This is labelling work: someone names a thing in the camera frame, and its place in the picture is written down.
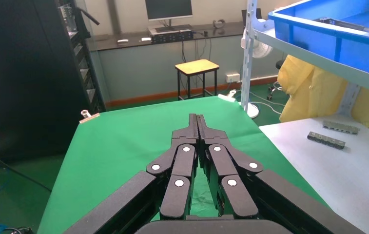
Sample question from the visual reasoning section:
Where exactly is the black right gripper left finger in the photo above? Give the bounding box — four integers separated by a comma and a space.
146, 114, 200, 221

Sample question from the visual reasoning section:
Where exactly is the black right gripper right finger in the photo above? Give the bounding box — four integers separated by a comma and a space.
197, 114, 264, 220

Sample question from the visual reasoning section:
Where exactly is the green table cloth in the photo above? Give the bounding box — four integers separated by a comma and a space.
37, 96, 330, 234

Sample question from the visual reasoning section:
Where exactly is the silver binder clip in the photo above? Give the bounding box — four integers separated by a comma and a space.
217, 90, 237, 103
78, 110, 101, 124

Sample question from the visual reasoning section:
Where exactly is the yellow top black stool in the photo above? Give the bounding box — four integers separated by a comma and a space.
175, 59, 220, 101

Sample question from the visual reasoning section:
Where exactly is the grey slotted connector part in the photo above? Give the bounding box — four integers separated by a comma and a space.
322, 120, 360, 136
307, 131, 347, 151

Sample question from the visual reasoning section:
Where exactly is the yellow plastic bag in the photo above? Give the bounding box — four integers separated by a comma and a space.
278, 55, 369, 128

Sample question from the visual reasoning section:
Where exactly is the black rolling chair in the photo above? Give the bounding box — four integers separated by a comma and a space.
267, 59, 287, 101

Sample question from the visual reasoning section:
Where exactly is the white standing fan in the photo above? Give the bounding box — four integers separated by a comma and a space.
240, 19, 274, 119

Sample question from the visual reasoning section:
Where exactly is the black equipment box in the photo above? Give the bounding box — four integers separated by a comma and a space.
148, 25, 194, 44

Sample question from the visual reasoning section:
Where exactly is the white metal shelf board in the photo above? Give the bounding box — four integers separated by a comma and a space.
253, 27, 369, 98

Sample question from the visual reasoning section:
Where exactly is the dark long desk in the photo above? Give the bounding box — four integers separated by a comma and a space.
87, 21, 247, 52

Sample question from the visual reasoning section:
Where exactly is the black computer monitor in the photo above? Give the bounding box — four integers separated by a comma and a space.
144, 0, 194, 29

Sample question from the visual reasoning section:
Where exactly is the black angled rod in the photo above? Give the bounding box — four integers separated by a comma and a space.
78, 7, 101, 26

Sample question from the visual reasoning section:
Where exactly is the blue plastic bin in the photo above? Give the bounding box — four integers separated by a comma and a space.
267, 0, 369, 81

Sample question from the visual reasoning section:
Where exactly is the black equipment cabinet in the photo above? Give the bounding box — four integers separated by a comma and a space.
0, 0, 107, 164

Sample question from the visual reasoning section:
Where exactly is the white perforated shelf post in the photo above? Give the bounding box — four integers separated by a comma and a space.
337, 82, 362, 117
240, 0, 258, 113

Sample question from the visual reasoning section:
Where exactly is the silver sheet metal bracket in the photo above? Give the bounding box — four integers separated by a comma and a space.
313, 18, 369, 33

